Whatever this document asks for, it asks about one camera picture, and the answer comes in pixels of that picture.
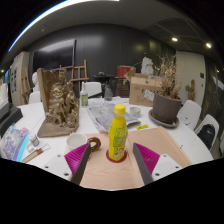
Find small glass jar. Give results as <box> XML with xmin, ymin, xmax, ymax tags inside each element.
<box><xmin>129</xmin><ymin>106</ymin><xmax>142</xmax><ymax>119</ymax></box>

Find small yellow tag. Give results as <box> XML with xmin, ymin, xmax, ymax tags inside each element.
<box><xmin>135</xmin><ymin>124</ymin><xmax>150</xmax><ymax>131</ymax></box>

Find black flat case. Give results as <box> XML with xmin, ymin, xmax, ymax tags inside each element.
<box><xmin>0</xmin><ymin>102</ymin><xmax>11</xmax><ymax>121</ymax></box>
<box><xmin>0</xmin><ymin>106</ymin><xmax>24</xmax><ymax>138</ymax></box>

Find black backpack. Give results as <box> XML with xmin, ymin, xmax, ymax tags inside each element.
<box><xmin>197</xmin><ymin>123</ymin><xmax>216</xmax><ymax>150</ymax></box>

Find yellow drink bottle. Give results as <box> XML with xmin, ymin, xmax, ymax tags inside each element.
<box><xmin>107</xmin><ymin>103</ymin><xmax>129</xmax><ymax>163</ymax></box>

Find grey plant saucer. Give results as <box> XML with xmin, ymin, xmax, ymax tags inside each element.
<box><xmin>148</xmin><ymin>108</ymin><xmax>181</xmax><ymax>130</ymax></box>

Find cream dotted mug brown handle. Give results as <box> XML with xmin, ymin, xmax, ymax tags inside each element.
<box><xmin>65</xmin><ymin>133</ymin><xmax>102</xmax><ymax>156</ymax></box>

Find black wall screen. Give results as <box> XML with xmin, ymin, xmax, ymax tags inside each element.
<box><xmin>32</xmin><ymin>38</ymin><xmax>77</xmax><ymax>73</ymax></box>

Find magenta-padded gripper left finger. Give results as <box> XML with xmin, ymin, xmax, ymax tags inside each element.
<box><xmin>42</xmin><ymin>142</ymin><xmax>93</xmax><ymax>186</ymax></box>

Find recessed ceiling spotlights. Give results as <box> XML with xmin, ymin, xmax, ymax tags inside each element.
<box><xmin>171</xmin><ymin>36</ymin><xmax>213</xmax><ymax>49</ymax></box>

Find wooden easel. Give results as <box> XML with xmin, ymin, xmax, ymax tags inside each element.
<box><xmin>70</xmin><ymin>59</ymin><xmax>90</xmax><ymax>83</ymax></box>
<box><xmin>20</xmin><ymin>68</ymin><xmax>33</xmax><ymax>104</ymax></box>

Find clear spray bottle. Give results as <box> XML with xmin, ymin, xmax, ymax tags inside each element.
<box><xmin>104</xmin><ymin>83</ymin><xmax>114</xmax><ymax>102</ymax></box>

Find white shelf cabinet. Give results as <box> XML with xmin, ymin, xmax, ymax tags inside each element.
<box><xmin>9</xmin><ymin>51</ymin><xmax>31</xmax><ymax>106</ymax></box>

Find grey newspaper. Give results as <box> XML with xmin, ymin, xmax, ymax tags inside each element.
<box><xmin>87</xmin><ymin>97</ymin><xmax>142</xmax><ymax>134</ymax></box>

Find dried plant in grey pot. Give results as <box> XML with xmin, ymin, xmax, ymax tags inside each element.
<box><xmin>151</xmin><ymin>54</ymin><xmax>184</xmax><ymax>125</ymax></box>

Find red box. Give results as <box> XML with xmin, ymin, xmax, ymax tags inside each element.
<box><xmin>116</xmin><ymin>65</ymin><xmax>134</xmax><ymax>79</ymax></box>

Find small white-lidded paint jar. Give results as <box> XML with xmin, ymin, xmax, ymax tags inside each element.
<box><xmin>28</xmin><ymin>132</ymin><xmax>41</xmax><ymax>148</ymax></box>

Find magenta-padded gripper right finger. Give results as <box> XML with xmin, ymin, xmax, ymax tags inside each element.
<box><xmin>132</xmin><ymin>142</ymin><xmax>184</xmax><ymax>186</ymax></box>

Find light wooden drawing board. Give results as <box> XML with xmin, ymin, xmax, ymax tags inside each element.
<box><xmin>63</xmin><ymin>125</ymin><xmax>193</xmax><ymax>191</ymax></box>

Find brown cardboard box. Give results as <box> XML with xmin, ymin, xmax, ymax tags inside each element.
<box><xmin>128</xmin><ymin>73</ymin><xmax>163</xmax><ymax>108</ymax></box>

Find large white ceiling light panel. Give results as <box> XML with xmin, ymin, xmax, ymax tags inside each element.
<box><xmin>7</xmin><ymin>0</ymin><xmax>121</xmax><ymax>53</ymax></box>

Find white spray bottle green label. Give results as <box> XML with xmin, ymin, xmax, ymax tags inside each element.
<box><xmin>79</xmin><ymin>81</ymin><xmax>89</xmax><ymax>108</ymax></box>

